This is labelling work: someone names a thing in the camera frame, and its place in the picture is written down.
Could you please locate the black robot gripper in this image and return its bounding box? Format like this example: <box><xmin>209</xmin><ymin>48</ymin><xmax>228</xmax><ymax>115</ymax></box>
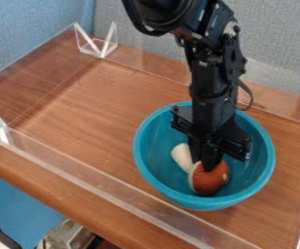
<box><xmin>172</xmin><ymin>86</ymin><xmax>252</xmax><ymax>172</ymax></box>

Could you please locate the brown and white toy mushroom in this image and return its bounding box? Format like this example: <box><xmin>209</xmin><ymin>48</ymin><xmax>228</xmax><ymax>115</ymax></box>
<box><xmin>172</xmin><ymin>143</ymin><xmax>229</xmax><ymax>196</ymax></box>

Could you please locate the blue plastic bowl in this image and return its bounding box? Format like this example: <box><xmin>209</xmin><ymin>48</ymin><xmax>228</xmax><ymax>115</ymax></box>
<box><xmin>133</xmin><ymin>101</ymin><xmax>276</xmax><ymax>211</ymax></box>

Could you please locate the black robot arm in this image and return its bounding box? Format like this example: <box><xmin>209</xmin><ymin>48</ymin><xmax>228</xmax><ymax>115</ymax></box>
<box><xmin>123</xmin><ymin>0</ymin><xmax>252</xmax><ymax>171</ymax></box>

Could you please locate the white power strip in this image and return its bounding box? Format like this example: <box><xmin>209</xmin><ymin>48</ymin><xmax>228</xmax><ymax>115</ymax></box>
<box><xmin>36</xmin><ymin>219</ymin><xmax>96</xmax><ymax>249</ymax></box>

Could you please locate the clear acrylic table barrier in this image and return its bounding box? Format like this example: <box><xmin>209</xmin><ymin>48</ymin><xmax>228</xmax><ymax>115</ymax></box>
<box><xmin>0</xmin><ymin>25</ymin><xmax>300</xmax><ymax>249</ymax></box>

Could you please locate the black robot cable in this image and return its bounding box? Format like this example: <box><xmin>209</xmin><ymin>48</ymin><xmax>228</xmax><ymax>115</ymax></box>
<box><xmin>229</xmin><ymin>79</ymin><xmax>256</xmax><ymax>112</ymax></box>

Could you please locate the clear acrylic corner bracket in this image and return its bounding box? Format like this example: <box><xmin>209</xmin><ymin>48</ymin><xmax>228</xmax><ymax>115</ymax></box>
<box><xmin>75</xmin><ymin>22</ymin><xmax>120</xmax><ymax>58</ymax></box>

